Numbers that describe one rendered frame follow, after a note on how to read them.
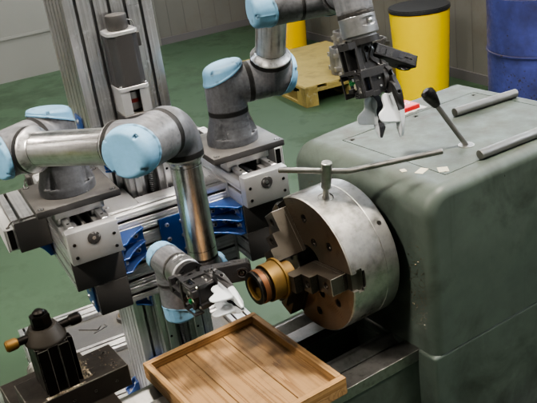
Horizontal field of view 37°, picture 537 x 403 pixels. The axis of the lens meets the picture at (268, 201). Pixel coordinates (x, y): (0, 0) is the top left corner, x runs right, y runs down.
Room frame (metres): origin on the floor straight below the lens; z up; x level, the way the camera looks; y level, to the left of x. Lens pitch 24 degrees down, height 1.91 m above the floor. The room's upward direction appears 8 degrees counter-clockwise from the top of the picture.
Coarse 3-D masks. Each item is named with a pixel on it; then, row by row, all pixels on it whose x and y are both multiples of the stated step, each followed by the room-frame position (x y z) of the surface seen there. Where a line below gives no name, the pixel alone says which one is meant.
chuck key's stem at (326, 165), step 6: (324, 162) 1.52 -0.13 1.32; (330, 162) 1.51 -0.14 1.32; (324, 168) 1.51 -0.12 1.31; (330, 168) 1.51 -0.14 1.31; (324, 174) 1.51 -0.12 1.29; (330, 174) 1.51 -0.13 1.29; (324, 180) 1.51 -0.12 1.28; (330, 180) 1.52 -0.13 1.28; (324, 186) 1.52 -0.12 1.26; (330, 186) 1.52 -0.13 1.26; (324, 192) 1.52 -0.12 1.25; (324, 198) 1.53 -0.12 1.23
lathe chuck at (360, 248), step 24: (312, 192) 1.56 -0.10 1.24; (336, 192) 1.55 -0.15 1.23; (312, 216) 1.50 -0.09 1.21; (336, 216) 1.48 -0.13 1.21; (360, 216) 1.49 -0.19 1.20; (312, 240) 1.51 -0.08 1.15; (336, 240) 1.43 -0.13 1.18; (360, 240) 1.44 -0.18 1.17; (336, 264) 1.44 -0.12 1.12; (360, 264) 1.42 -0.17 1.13; (384, 264) 1.44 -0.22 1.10; (384, 288) 1.44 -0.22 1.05; (312, 312) 1.54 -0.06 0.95; (336, 312) 1.46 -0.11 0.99; (360, 312) 1.43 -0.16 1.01
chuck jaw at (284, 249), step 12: (276, 216) 1.57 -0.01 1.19; (288, 216) 1.57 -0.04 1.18; (276, 228) 1.56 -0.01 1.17; (288, 228) 1.56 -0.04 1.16; (276, 240) 1.53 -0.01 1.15; (288, 240) 1.54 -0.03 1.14; (300, 240) 1.55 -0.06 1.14; (276, 252) 1.51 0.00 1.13; (288, 252) 1.52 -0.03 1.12; (300, 252) 1.55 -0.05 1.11
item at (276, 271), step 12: (264, 264) 1.49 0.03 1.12; (276, 264) 1.48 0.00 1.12; (288, 264) 1.49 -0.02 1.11; (252, 276) 1.46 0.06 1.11; (264, 276) 1.45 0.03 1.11; (276, 276) 1.45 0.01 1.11; (252, 288) 1.49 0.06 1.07; (264, 288) 1.43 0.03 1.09; (276, 288) 1.44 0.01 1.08; (288, 288) 1.45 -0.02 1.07; (264, 300) 1.43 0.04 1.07
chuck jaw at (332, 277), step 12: (312, 264) 1.49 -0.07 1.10; (324, 264) 1.48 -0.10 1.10; (288, 276) 1.46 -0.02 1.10; (300, 276) 1.45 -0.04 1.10; (312, 276) 1.43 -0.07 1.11; (324, 276) 1.42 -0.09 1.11; (336, 276) 1.41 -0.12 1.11; (348, 276) 1.41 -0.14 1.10; (360, 276) 1.42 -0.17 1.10; (300, 288) 1.45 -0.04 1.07; (312, 288) 1.43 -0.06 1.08; (324, 288) 1.42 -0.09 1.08; (336, 288) 1.40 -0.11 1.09; (348, 288) 1.42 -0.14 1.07; (360, 288) 1.41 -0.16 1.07
